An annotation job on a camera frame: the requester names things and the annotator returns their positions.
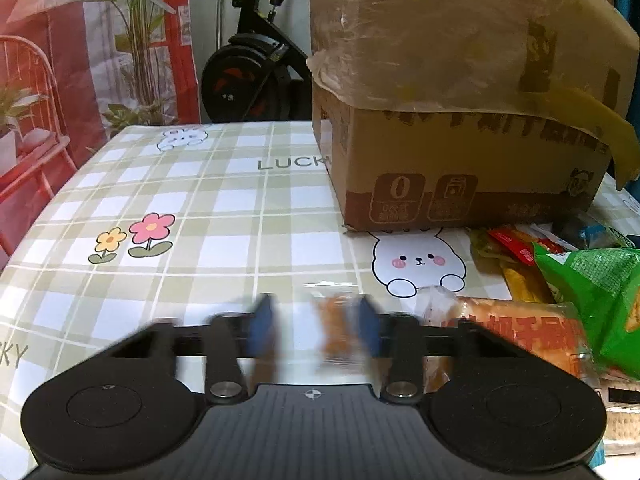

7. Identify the blue snack packet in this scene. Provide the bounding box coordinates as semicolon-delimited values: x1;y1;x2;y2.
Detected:
565;212;637;252

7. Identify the black exercise bike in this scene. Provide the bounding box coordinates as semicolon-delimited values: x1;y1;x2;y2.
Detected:
200;0;315;123

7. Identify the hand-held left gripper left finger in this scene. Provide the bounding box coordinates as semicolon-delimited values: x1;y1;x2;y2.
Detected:
107;294;278;406

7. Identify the yellow snack packet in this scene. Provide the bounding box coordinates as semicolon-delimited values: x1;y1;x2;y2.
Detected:
500;262;557;305

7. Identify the clear biscuit packet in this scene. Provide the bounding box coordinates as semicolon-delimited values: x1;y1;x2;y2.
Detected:
600;375;640;457

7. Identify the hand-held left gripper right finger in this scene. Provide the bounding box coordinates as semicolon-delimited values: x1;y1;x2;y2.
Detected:
352;295;528;406

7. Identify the orange bread packet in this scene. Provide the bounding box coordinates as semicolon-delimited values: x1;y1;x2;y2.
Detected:
422;285;601;396

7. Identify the small orange snack packet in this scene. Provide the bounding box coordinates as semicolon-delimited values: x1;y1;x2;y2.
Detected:
312;292;362;372

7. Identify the cardboard box with plastic liner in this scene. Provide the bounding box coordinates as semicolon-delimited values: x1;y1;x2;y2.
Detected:
306;0;640;191

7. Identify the green snack bag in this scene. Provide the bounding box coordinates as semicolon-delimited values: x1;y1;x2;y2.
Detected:
532;242;640;381

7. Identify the red snack packet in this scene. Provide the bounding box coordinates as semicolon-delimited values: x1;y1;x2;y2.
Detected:
487;227;576;267

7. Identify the brown cardboard box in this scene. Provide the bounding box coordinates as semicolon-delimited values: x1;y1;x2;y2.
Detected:
306;0;640;233

